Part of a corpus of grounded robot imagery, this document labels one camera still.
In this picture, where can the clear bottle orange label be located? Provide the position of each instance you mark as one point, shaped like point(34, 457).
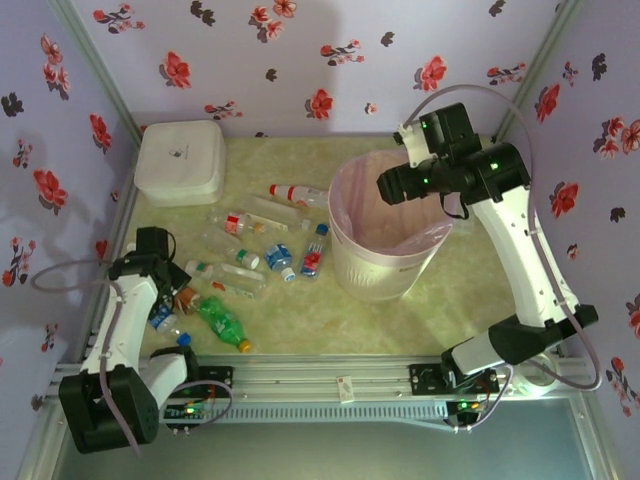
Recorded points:
point(235, 280)

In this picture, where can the green bottle yellow cap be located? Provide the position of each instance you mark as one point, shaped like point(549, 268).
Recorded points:
point(220, 320)

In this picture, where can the clear bottle green white label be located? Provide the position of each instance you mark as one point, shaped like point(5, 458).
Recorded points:
point(245, 256)

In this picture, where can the red label tan cap bottle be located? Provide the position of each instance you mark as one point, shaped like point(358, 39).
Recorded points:
point(233, 223)

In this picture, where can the white plastic waste bin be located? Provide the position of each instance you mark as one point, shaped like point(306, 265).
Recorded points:
point(370, 272)

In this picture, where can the blue cap flower label bottle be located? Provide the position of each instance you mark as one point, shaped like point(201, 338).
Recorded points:
point(312, 255)

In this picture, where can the clear bottle red cap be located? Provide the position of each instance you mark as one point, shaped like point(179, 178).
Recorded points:
point(287, 191)

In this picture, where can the long clear square bottle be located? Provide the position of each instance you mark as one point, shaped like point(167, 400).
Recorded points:
point(272, 212)

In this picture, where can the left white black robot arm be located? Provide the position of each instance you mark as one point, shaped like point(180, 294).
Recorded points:
point(120, 325)

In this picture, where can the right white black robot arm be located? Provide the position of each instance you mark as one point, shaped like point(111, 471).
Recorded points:
point(520, 260)

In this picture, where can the pink plastic bin liner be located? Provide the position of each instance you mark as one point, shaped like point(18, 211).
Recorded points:
point(360, 200)

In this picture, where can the white square lidded container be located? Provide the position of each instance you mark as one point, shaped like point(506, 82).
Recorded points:
point(180, 155)

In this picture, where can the green circuit board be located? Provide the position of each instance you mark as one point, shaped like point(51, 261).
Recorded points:
point(462, 406)
point(180, 411)

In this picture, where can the white tag red mark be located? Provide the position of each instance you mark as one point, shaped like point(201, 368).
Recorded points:
point(345, 392)

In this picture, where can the clear tape roll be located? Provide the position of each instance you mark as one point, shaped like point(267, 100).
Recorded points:
point(545, 387)

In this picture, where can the aluminium side rail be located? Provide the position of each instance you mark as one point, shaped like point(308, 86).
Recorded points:
point(121, 210)

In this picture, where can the aluminium corner post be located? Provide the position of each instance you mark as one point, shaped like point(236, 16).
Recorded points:
point(545, 50)
point(95, 60)

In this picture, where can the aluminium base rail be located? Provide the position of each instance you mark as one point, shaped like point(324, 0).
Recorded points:
point(300, 380)

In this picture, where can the aluminium frame bar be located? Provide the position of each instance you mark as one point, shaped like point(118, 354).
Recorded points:
point(37, 455)
point(590, 450)

